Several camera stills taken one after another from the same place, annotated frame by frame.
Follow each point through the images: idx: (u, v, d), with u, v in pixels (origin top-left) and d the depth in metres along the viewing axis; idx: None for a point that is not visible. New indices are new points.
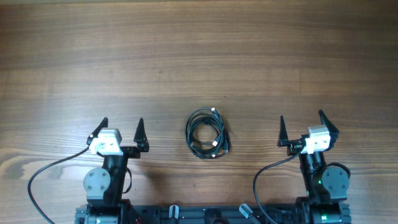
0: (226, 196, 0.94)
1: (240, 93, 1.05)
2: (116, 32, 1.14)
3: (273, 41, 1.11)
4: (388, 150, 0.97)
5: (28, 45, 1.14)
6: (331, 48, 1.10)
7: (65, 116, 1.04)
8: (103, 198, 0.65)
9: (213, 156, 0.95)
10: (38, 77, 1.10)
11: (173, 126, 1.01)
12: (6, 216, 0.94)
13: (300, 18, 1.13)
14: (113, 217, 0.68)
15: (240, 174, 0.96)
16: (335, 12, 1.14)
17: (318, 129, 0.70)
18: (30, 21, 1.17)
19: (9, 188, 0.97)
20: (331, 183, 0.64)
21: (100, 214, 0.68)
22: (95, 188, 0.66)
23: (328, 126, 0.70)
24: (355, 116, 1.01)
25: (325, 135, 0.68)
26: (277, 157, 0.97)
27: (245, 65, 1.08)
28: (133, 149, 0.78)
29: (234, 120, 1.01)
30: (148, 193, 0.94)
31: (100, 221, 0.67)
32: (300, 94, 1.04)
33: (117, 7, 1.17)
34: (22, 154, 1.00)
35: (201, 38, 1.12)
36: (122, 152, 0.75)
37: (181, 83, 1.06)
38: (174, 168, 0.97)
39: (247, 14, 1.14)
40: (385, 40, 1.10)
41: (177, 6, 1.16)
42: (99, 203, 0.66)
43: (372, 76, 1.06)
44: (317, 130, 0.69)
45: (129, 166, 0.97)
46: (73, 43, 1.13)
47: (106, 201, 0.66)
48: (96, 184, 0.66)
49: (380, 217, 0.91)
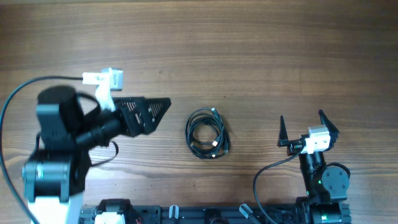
0: (226, 196, 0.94)
1: (240, 93, 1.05)
2: (116, 32, 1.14)
3: (273, 41, 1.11)
4: (387, 151, 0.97)
5: (28, 45, 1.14)
6: (331, 48, 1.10)
7: None
8: (58, 107, 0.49)
9: (213, 156, 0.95)
10: (38, 77, 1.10)
11: (173, 126, 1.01)
12: (5, 216, 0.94)
13: (300, 18, 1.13)
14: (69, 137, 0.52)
15: (240, 174, 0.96)
16: (334, 12, 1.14)
17: (318, 129, 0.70)
18: (30, 21, 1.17)
19: (9, 188, 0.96)
20: (332, 183, 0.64)
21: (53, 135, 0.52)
22: (49, 98, 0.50)
23: (328, 127, 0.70)
24: (354, 116, 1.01)
25: (325, 135, 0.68)
26: (277, 157, 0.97)
27: (245, 65, 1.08)
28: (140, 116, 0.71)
29: (234, 120, 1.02)
30: (148, 193, 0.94)
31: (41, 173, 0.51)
32: (300, 94, 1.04)
33: (117, 7, 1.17)
34: (22, 154, 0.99)
35: (201, 38, 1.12)
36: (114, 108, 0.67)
37: (181, 83, 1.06)
38: (174, 168, 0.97)
39: (247, 14, 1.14)
40: (385, 40, 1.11)
41: (177, 6, 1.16)
42: (47, 123, 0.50)
43: (372, 76, 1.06)
44: (317, 130, 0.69)
45: (129, 166, 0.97)
46: (73, 43, 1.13)
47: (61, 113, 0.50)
48: (52, 94, 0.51)
49: (379, 217, 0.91)
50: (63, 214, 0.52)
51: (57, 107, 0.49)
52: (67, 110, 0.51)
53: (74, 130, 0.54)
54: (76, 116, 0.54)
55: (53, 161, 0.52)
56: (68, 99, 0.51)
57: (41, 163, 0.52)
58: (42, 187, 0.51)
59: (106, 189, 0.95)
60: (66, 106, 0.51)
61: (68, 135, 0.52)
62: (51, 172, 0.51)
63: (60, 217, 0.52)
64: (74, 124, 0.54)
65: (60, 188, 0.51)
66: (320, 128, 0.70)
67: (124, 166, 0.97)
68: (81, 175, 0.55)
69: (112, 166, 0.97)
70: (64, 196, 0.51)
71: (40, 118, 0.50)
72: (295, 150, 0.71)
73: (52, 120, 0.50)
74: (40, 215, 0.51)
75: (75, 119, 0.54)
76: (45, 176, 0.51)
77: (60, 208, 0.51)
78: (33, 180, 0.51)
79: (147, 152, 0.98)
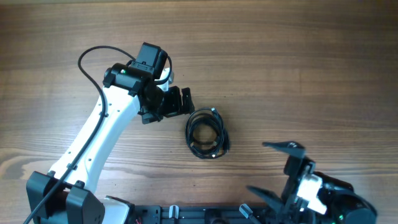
0: (226, 196, 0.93)
1: (240, 93, 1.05)
2: (116, 32, 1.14)
3: (273, 40, 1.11)
4: (388, 151, 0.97)
5: (29, 45, 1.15)
6: (331, 48, 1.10)
7: (66, 116, 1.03)
8: (158, 49, 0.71)
9: (213, 156, 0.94)
10: (38, 76, 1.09)
11: (173, 127, 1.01)
12: (6, 216, 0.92)
13: (299, 18, 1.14)
14: (153, 68, 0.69)
15: (240, 174, 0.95)
16: (334, 12, 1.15)
17: (308, 185, 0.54)
18: (32, 22, 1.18)
19: (9, 188, 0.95)
20: (356, 223, 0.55)
21: (142, 63, 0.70)
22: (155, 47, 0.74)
23: (295, 170, 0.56)
24: (354, 117, 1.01)
25: (316, 185, 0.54)
26: (277, 157, 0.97)
27: (245, 64, 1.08)
28: (178, 104, 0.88)
29: (234, 121, 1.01)
30: (148, 192, 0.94)
31: (124, 72, 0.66)
32: (300, 94, 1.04)
33: (117, 8, 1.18)
34: (22, 154, 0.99)
35: (201, 38, 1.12)
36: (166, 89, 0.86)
37: (181, 83, 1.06)
38: (174, 168, 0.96)
39: (247, 14, 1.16)
40: (385, 40, 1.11)
41: (177, 6, 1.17)
42: (147, 55, 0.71)
43: (372, 76, 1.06)
44: (306, 190, 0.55)
45: (129, 166, 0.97)
46: (73, 43, 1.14)
47: (158, 51, 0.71)
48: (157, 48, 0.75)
49: (380, 218, 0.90)
50: (125, 102, 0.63)
51: (158, 48, 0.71)
52: (161, 58, 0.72)
53: (158, 73, 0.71)
54: (161, 68, 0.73)
55: (132, 72, 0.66)
56: (166, 53, 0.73)
57: (125, 67, 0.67)
58: (117, 84, 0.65)
59: (106, 188, 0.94)
60: (163, 55, 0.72)
61: (153, 68, 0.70)
62: (130, 76, 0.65)
63: (124, 103, 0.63)
64: (160, 70, 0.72)
65: (132, 87, 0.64)
66: (308, 182, 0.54)
67: (124, 166, 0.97)
68: (149, 94, 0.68)
69: (112, 166, 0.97)
70: (134, 91, 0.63)
71: (143, 52, 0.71)
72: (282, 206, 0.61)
73: (152, 53, 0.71)
74: (111, 97, 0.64)
75: (161, 69, 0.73)
76: (125, 75, 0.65)
77: (124, 99, 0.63)
78: (117, 74, 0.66)
79: (147, 152, 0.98)
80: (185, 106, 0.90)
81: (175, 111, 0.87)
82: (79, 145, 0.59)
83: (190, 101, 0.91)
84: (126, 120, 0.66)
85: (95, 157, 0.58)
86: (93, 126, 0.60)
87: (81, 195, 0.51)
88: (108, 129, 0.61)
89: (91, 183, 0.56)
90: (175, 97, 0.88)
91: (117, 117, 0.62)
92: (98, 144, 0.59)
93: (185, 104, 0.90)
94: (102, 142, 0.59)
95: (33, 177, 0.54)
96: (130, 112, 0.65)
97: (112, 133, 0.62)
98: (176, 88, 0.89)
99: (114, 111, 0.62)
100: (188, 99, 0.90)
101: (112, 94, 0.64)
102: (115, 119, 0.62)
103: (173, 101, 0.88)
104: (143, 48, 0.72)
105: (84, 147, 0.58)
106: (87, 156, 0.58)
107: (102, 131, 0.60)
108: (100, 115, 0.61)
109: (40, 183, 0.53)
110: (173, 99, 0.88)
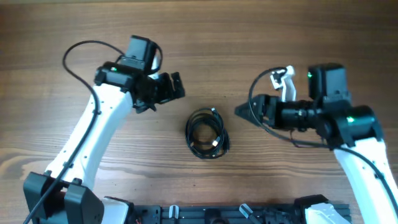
0: (226, 196, 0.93)
1: (240, 93, 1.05)
2: (116, 33, 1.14)
3: (273, 40, 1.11)
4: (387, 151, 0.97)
5: (29, 45, 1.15)
6: (331, 48, 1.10)
7: (65, 116, 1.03)
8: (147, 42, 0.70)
9: (213, 156, 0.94)
10: (38, 76, 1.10)
11: (173, 126, 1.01)
12: (6, 216, 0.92)
13: (299, 18, 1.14)
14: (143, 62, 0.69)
15: (239, 174, 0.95)
16: (334, 12, 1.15)
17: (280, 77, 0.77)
18: (32, 22, 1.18)
19: (9, 187, 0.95)
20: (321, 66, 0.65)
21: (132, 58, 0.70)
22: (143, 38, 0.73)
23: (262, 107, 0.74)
24: None
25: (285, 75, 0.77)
26: (277, 157, 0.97)
27: (245, 64, 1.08)
28: (169, 91, 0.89)
29: (234, 121, 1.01)
30: (148, 191, 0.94)
31: (115, 70, 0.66)
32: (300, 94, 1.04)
33: (117, 7, 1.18)
34: (22, 154, 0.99)
35: (201, 38, 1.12)
36: (157, 76, 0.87)
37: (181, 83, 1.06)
38: (174, 168, 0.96)
39: (246, 14, 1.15)
40: (385, 40, 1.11)
41: (177, 6, 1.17)
42: (136, 48, 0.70)
43: (372, 76, 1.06)
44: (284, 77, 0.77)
45: (130, 166, 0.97)
46: (73, 43, 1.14)
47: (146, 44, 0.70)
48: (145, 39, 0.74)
49: None
50: (117, 99, 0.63)
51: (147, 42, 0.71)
52: (152, 50, 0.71)
53: (148, 65, 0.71)
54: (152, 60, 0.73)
55: (122, 69, 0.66)
56: (156, 44, 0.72)
57: (115, 65, 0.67)
58: (109, 82, 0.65)
59: (107, 188, 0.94)
60: (153, 46, 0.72)
61: (143, 61, 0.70)
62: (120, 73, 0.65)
63: (116, 100, 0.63)
64: (150, 62, 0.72)
65: (123, 83, 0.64)
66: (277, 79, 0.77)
67: (124, 166, 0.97)
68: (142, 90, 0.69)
69: (112, 166, 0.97)
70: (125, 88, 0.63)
71: (132, 46, 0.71)
72: (285, 106, 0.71)
73: (141, 46, 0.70)
74: (102, 94, 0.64)
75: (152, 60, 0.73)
76: (116, 72, 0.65)
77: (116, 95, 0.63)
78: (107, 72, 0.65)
79: (147, 152, 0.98)
80: (176, 91, 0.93)
81: (167, 98, 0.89)
82: (74, 144, 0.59)
83: (180, 85, 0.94)
84: (119, 117, 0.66)
85: (91, 155, 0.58)
86: (87, 124, 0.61)
87: (79, 191, 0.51)
88: (102, 127, 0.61)
89: (87, 180, 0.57)
90: (166, 84, 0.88)
91: (110, 114, 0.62)
92: (92, 141, 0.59)
93: (176, 89, 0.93)
94: (96, 139, 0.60)
95: (30, 176, 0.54)
96: (123, 109, 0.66)
97: (106, 130, 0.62)
98: (166, 73, 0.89)
99: (106, 108, 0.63)
100: (179, 84, 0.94)
101: (104, 91, 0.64)
102: (109, 116, 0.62)
103: (164, 89, 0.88)
104: (133, 42, 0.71)
105: (79, 145, 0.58)
106: (82, 154, 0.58)
107: (96, 129, 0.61)
108: (93, 112, 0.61)
109: (37, 182, 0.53)
110: (166, 86, 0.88)
